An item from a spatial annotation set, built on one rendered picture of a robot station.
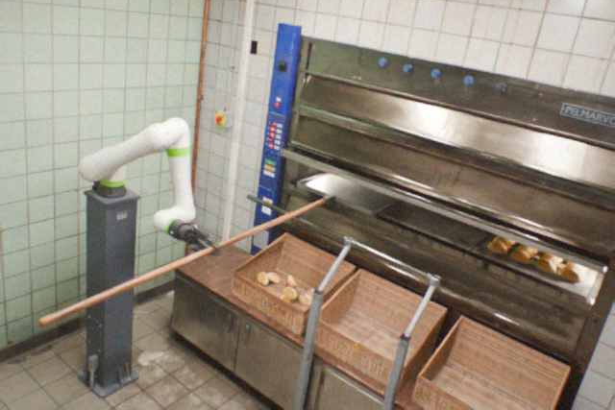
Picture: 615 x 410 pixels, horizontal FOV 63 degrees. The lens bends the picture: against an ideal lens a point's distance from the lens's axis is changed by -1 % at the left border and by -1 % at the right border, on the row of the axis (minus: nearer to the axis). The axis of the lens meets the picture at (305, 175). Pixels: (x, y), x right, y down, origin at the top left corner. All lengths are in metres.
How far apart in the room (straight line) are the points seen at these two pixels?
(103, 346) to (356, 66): 2.11
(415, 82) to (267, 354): 1.71
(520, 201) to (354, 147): 0.95
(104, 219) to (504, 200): 2.00
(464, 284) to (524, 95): 1.01
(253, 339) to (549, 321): 1.57
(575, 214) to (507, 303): 0.57
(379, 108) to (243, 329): 1.49
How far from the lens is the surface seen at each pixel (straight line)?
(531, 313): 2.79
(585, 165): 2.53
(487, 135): 2.61
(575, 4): 2.52
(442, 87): 2.69
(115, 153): 2.49
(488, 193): 2.65
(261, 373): 3.15
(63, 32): 3.11
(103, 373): 3.30
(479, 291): 2.83
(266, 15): 3.29
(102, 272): 2.93
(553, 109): 2.54
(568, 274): 2.85
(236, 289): 3.10
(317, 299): 2.56
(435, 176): 2.73
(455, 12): 2.66
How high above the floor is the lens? 2.27
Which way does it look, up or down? 18 degrees down
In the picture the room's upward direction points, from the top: 9 degrees clockwise
